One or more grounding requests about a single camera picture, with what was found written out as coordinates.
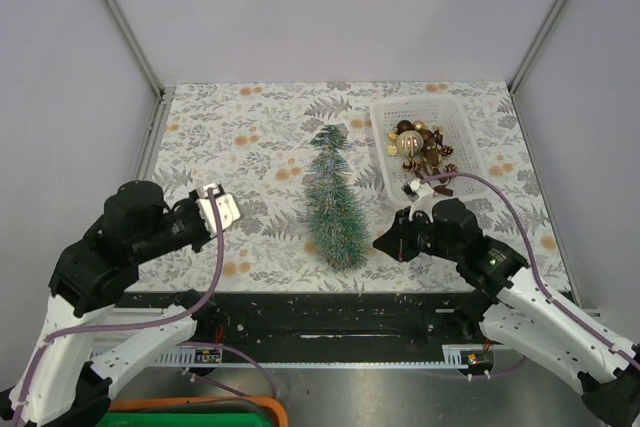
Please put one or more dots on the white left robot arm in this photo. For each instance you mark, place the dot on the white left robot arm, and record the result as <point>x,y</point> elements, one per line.
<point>80,362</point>

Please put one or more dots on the brown ribbon ornaments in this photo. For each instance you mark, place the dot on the brown ribbon ornaments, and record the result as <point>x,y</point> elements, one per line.
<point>432,159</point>

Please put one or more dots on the dark brown bauble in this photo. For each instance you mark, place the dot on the dark brown bauble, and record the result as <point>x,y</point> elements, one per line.
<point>404,126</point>

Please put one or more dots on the green plastic bin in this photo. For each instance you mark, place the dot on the green plastic bin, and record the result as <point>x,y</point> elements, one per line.
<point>183,420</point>

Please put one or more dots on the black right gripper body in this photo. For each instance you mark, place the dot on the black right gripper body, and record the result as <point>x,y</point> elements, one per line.
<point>422,237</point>

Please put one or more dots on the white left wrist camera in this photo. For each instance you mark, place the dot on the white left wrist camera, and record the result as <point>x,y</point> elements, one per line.
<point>217,208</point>

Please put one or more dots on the orange plastic bin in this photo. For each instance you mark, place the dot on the orange plastic bin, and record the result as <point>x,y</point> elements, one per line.
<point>274,410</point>

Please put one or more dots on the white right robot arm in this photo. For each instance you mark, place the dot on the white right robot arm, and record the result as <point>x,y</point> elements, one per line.
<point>515,307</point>

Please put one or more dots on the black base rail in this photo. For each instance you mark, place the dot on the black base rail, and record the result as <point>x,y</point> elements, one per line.
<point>339,328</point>

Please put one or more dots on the small green christmas tree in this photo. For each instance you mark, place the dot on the small green christmas tree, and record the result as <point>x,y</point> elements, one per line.
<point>336,217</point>

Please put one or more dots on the white plastic basket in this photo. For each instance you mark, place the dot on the white plastic basket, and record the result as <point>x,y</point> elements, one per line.
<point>437,112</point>

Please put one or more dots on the large gold striped bauble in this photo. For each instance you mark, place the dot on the large gold striped bauble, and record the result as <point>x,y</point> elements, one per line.
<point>409,144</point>

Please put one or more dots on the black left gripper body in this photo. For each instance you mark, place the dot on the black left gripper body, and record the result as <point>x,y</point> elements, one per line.
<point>185,225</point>

